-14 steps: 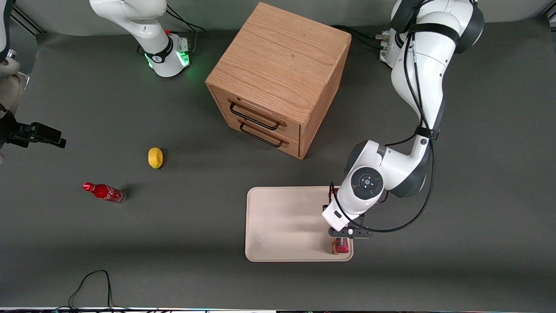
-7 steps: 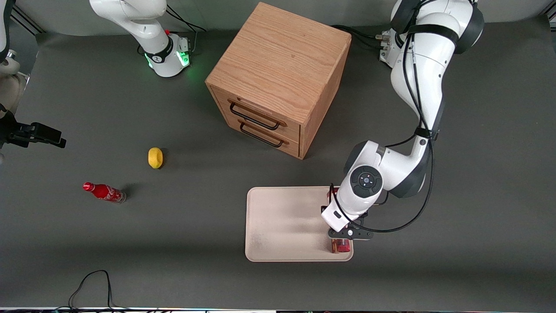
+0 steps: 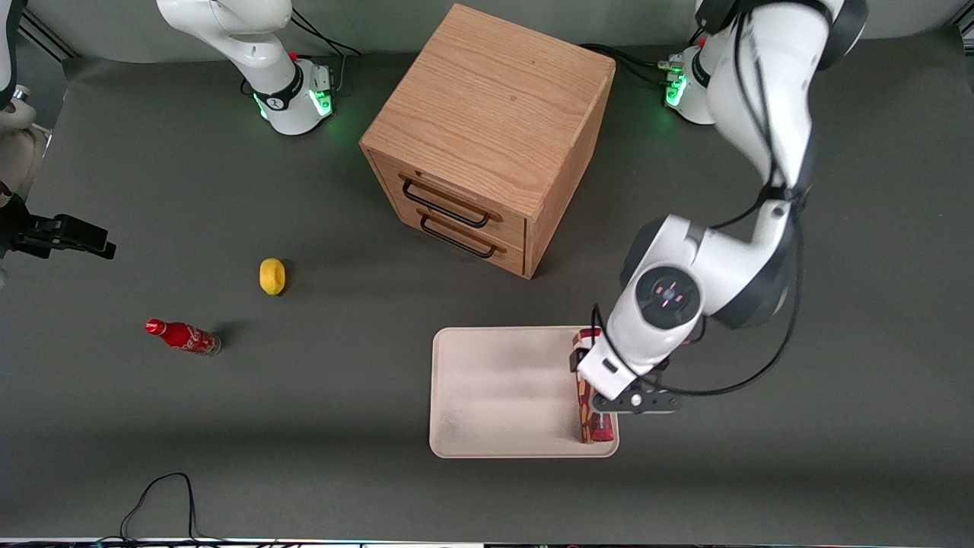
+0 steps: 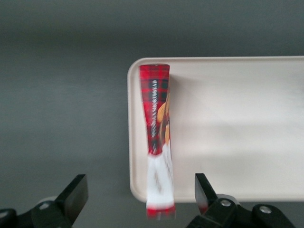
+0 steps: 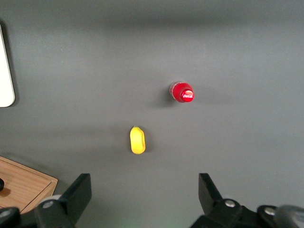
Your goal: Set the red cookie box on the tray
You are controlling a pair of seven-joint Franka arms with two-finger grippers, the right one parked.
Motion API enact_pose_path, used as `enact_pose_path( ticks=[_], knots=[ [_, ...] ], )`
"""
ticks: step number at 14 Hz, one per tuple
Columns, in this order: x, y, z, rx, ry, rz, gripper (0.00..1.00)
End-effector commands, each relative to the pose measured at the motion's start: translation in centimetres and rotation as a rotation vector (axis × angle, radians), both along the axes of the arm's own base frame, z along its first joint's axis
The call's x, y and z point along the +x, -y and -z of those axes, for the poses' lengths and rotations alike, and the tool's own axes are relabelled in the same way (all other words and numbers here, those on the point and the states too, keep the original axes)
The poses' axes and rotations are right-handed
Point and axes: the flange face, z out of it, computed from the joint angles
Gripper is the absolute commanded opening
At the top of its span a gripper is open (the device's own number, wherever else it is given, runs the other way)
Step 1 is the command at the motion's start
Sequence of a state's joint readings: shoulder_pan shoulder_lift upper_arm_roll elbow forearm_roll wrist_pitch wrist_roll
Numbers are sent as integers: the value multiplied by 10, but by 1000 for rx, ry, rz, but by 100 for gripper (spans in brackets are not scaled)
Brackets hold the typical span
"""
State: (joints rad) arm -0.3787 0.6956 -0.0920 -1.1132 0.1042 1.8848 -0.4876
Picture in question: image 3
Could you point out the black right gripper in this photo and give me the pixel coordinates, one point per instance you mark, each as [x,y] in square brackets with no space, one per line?
[32,231]

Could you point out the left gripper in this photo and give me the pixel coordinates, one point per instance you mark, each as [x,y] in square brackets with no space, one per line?
[576,359]

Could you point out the red tartan cookie box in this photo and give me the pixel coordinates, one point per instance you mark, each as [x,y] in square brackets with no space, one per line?
[597,428]

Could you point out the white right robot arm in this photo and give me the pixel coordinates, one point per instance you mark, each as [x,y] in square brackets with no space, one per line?
[228,30]

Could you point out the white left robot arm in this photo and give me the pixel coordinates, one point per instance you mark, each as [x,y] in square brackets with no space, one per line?
[768,91]

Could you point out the white rectangular tray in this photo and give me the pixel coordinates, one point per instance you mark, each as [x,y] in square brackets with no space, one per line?
[494,396]

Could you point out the wooden cabinet drawer front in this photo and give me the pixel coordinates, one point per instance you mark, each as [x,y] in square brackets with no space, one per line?
[511,225]
[514,260]

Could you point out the red cola bottle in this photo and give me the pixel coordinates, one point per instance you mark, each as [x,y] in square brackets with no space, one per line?
[183,336]

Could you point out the yellow lemon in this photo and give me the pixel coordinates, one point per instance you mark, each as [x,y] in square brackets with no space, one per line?
[272,276]

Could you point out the wooden drawer cabinet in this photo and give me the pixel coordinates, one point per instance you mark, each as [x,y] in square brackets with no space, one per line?
[494,99]

